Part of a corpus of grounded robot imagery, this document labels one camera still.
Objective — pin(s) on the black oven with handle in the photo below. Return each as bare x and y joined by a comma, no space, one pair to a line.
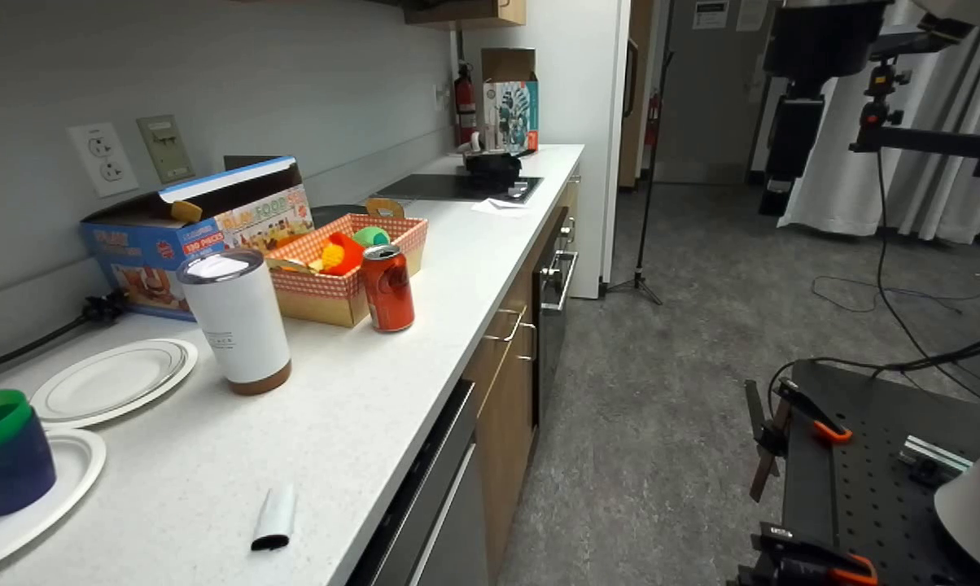
554,276

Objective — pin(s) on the wooden top drawer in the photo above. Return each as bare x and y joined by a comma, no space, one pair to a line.
502,327

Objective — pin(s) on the black perforated robot table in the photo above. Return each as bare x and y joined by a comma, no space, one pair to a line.
878,493

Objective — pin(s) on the wooden upper shelf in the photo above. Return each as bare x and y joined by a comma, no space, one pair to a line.
468,11

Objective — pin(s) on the red soda can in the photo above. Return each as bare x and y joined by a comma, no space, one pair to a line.
388,287

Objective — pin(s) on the colourful cardboard box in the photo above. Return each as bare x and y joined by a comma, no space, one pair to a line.
508,103

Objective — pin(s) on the white tumbler with brown base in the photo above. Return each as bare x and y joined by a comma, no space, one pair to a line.
236,306

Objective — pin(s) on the orange black clamp lower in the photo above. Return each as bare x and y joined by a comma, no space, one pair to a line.
794,562

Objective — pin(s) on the grey wall switch plate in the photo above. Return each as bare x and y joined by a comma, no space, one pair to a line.
167,149

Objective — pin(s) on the black thin stand pole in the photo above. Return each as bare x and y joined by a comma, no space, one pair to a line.
641,103

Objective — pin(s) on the white plate under cup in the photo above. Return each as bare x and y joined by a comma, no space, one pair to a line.
79,460

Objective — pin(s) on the orange toy in basket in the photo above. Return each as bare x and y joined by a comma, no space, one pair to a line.
338,256

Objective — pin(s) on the black induction cooktop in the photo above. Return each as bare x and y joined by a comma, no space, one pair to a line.
461,191

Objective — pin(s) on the grey dishwasher front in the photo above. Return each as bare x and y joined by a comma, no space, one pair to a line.
434,530

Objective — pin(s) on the white wall outlet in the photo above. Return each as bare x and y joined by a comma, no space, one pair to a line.
102,155

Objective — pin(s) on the red fire extinguisher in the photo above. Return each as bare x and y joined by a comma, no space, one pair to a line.
464,107

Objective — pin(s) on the black camera on tripod arm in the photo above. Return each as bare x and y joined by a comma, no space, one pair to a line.
883,125

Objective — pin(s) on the blue cardboard box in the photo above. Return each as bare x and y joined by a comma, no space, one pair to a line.
147,238

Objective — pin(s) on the small white black tube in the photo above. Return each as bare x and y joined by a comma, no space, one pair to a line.
276,521

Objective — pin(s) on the blue cup with green rim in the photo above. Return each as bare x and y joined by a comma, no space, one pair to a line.
24,454

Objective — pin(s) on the orange black clamp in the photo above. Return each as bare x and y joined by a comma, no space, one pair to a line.
794,562
771,428

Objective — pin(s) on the white plate near tumbler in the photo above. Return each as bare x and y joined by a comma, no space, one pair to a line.
114,383

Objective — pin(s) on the orange woven basket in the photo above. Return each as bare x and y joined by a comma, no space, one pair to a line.
335,298

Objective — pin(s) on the orange black clamp upper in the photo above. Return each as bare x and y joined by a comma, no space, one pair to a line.
771,428

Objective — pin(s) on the white curtain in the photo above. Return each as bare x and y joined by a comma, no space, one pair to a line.
915,192

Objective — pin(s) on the green toy in basket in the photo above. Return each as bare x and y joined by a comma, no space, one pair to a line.
372,237

